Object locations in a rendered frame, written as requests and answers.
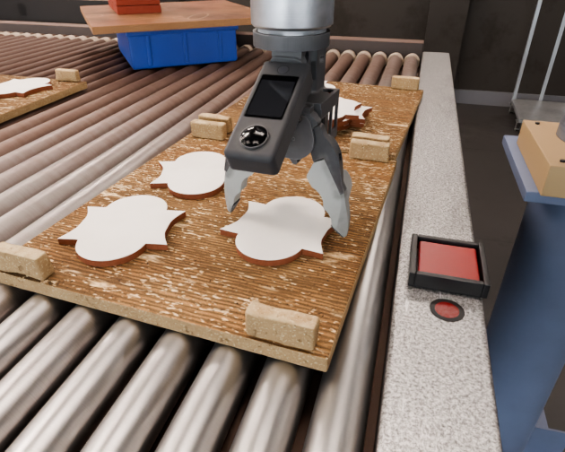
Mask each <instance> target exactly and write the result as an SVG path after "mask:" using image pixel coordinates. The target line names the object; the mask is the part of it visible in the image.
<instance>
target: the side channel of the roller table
mask: <svg viewBox="0 0 565 452"><path fill-rule="evenodd" d="M0 31H3V32H5V31H7V32H10V31H12V32H23V33H35V34H36V33H39V34H41V33H44V34H56V35H64V34H65V35H67V36H69V35H77V36H79V37H80V36H90V37H98V36H99V37H102V38H104V37H111V38H113V39H115V38H117V34H116V33H111V34H97V35H93V34H92V32H91V29H90V27H89V25H88V24H73V23H54V22H17V21H0ZM236 39H237V44H238V45H240V46H241V47H242V46H243V45H248V44H249V45H252V46H253V47H254V45H253V32H246V31H236ZM423 44H424V40H418V39H381V38H362V37H342V36H330V43H329V47H328V48H326V53H327V52H328V51H329V50H331V49H337V50H339V51H340V53H341V54H342V53H343V52H344V51H345V50H352V51H354V52H355V55H356V56H357V55H358V54H359V53H360V52H361V51H364V50H366V51H369V52H370V54H371V58H372V57H373V55H374V54H375V53H377V52H379V51H382V52H384V53H385V54H386V55H387V58H388V57H389V56H390V55H391V54H393V53H395V52H398V53H400V54H401V55H402V57H403V59H404V58H405V57H406V56H407V55H409V54H411V53H414V54H416V55H417V56H418V57H419V58H420V64H419V66H418V68H420V67H421V61H422V51H423ZM254 48H255V47H254Z"/></svg>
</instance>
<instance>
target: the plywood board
mask: <svg viewBox="0 0 565 452"><path fill-rule="evenodd" d="M160 5H161V13H137V14H117V13H116V12H115V11H114V10H113V9H112V8H111V7H110V6H109V5H86V6H80V8H81V12H82V14H83V17H84V19H85V21H86V22H87V24H88V25H89V27H90V29H91V32H92V34H93V35H97V34H111V33H126V32H140V31H154V30H182V29H196V28H210V27H224V26H239V25H252V24H251V12H250V7H246V6H244V5H241V4H235V3H233V2H229V1H226V0H212V1H192V2H170V3H160Z"/></svg>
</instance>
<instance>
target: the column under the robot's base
mask: <svg viewBox="0 0 565 452"><path fill-rule="evenodd" d="M517 139H518V136H515V135H504V136H503V139H502V145H503V148H504V150H505V153H506V155H507V157H508V162H509V164H510V167H511V169H512V171H513V174H514V177H515V179H516V182H517V185H518V188H519V191H520V193H521V196H522V198H523V200H524V201H526V202H527V205H526V209H525V212H524V215H523V218H522V221H521V224H520V227H519V230H518V233H517V237H516V240H515V243H514V246H513V248H512V252H511V255H510V258H509V261H508V265H507V268H506V271H505V273H504V276H503V280H502V283H501V286H500V290H499V293H498V296H497V299H496V301H495V304H494V308H493V311H492V313H491V318H490V321H489V324H488V326H487V329H486V331H487V337H488V345H489V351H490V358H491V371H492V377H493V385H494V391H495V397H496V405H497V411H498V418H499V425H500V437H501V445H502V451H503V452H563V450H564V448H565V431H561V430H554V429H549V428H548V424H547V421H546V417H545V413H544V407H545V405H546V403H547V400H548V398H549V396H550V394H551V392H552V390H553V388H554V385H555V383H556V381H557V379H558V377H559V375H560V374H561V371H562V368H563V366H564V364H565V198H558V197H550V196H540V193H539V191H538V189H537V187H536V185H535V182H534V180H533V178H532V175H531V173H530V171H529V169H528V167H527V165H526V162H525V160H524V158H523V155H522V153H521V151H520V150H519V147H518V145H517Z"/></svg>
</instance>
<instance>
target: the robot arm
mask: <svg viewBox="0 0 565 452"><path fill-rule="evenodd" d="M334 10H335V0H250V12H251V24H252V25H253V26H254V27H256V28H255V29H253V45H254V47H256V48H260V49H263V50H269V51H272V59H271V61H266V62H264V65H263V67H262V69H261V71H260V73H259V75H258V77H257V79H256V82H255V84H254V87H253V89H252V91H251V93H250V94H249V96H248V100H247V102H246V104H245V106H244V109H243V110H242V112H241V114H240V116H239V120H238V122H237V124H236V125H235V127H234V129H233V132H232V133H231V135H230V138H229V141H228V143H227V145H226V147H225V149H224V156H225V164H224V171H225V176H224V192H225V200H226V205H227V209H228V211H229V212H230V213H232V212H233V211H234V209H235V207H236V206H237V204H238V203H239V200H240V193H241V190H242V189H244V188H245V187H246V186H247V184H248V177H249V176H251V175H252V174H253V173H260V174H266V175H277V174H278V173H279V171H280V169H281V166H282V164H283V160H284V158H288V159H290V160H291V163H292V164H295V165H296V164H297V163H298V162H299V161H300V160H301V159H302V158H305V157H306V156H308V155H309V154H310V153H311V157H312V160H313V161H314V163H313V164H312V166H311V168H310V170H309V173H308V175H307V179H308V181H309V184H310V185H311V186H312V187H313V188H314V189H316V190H317V191H318V193H319V194H320V195H321V197H322V200H323V207H324V209H325V210H326V211H327V212H328V214H329V216H330V218H331V227H332V228H333V229H334V230H335V231H336V232H337V233H338V234H339V235H340V236H341V237H342V238H344V237H346V236H347V234H348V230H349V226H350V219H351V215H350V204H349V197H350V193H351V190H352V179H351V176H350V174H349V173H348V171H347V170H346V169H343V156H342V152H341V149H340V147H339V144H338V142H337V141H336V140H335V137H336V134H337V119H338V106H339V92H340V89H336V88H328V87H325V70H326V48H328V47H329V43H330V30H329V29H328V28H329V27H330V26H331V25H333V23H334ZM329 92H331V93H329ZM334 107H335V120H334V127H333V128H332V124H333V108H334ZM328 113H329V124H328ZM327 130H328V133H327ZM556 135H557V136H558V138H560V139H561V140H562V141H563V142H565V115H564V117H563V118H562V119H561V121H560V123H559V126H558V129H557V132H556Z"/></svg>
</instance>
